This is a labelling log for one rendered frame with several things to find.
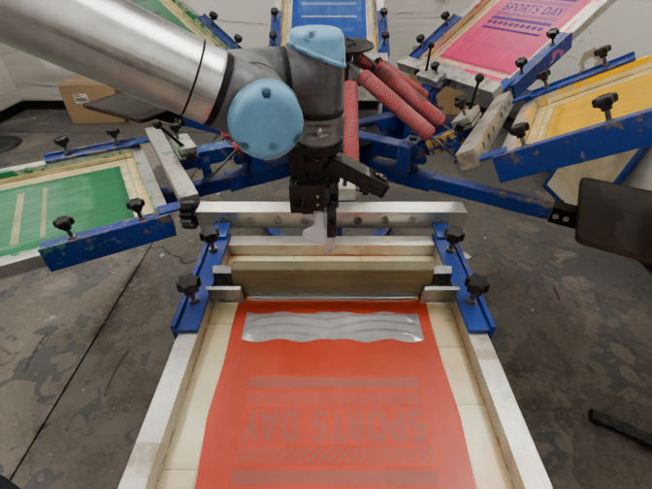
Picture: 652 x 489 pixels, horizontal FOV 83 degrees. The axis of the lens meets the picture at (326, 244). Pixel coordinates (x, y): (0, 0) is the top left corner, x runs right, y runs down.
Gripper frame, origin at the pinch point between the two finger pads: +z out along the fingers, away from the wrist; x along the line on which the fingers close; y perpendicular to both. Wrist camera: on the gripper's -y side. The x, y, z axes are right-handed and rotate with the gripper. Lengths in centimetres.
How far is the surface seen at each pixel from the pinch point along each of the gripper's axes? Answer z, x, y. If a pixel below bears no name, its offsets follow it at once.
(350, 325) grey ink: 15.7, 8.0, -3.6
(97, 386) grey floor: 111, -37, 106
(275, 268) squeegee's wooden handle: 6.0, 1.2, 11.4
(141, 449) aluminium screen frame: 12.8, 32.1, 28.4
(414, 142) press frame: 8, -65, -30
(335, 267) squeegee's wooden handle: 6.0, 1.2, -0.6
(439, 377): 16.5, 19.4, -18.6
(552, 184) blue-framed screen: 107, -205, -187
